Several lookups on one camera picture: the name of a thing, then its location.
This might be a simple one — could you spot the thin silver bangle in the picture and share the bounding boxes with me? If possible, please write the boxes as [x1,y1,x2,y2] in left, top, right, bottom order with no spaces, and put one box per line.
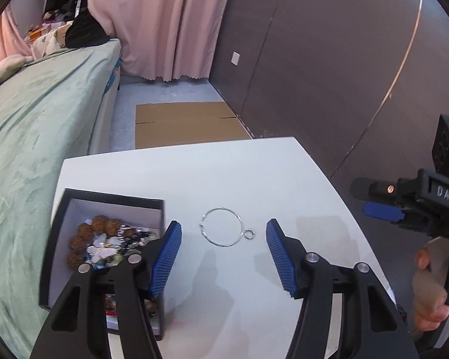
[198,207,256,248]

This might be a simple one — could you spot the dark multicolour bead bracelet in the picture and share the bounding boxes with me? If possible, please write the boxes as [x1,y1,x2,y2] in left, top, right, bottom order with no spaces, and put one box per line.
[112,225,160,266]

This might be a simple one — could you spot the black jewelry box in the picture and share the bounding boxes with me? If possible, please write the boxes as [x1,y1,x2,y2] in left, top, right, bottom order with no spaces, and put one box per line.
[38,187,167,341]

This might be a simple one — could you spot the brown rudraksha bead bracelet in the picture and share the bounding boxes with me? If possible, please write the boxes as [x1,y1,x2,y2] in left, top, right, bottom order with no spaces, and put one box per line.
[66,214,126,269]

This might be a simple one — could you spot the person's right hand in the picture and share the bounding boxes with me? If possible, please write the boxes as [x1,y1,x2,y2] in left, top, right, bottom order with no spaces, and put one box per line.
[412,238,449,331]

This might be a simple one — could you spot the white butterfly pendant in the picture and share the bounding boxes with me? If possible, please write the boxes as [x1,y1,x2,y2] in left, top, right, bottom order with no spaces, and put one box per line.
[86,233,121,268]

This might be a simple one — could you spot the flattened brown cardboard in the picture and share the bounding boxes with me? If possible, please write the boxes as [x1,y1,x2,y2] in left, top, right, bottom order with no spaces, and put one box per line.
[135,101,251,149]

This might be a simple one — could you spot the pink curtain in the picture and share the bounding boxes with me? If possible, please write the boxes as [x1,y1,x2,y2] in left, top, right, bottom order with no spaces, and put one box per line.
[0,7,32,61]
[87,0,228,81]

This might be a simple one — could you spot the black clothing pile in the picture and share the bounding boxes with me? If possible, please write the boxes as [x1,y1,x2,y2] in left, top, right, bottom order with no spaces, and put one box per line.
[65,10,110,49]

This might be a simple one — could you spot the grey plush pillow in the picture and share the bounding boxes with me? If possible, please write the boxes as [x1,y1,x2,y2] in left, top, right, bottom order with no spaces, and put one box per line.
[0,54,33,82]

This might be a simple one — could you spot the white wall socket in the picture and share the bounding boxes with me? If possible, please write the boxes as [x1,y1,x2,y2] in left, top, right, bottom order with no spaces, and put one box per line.
[231,52,240,66]

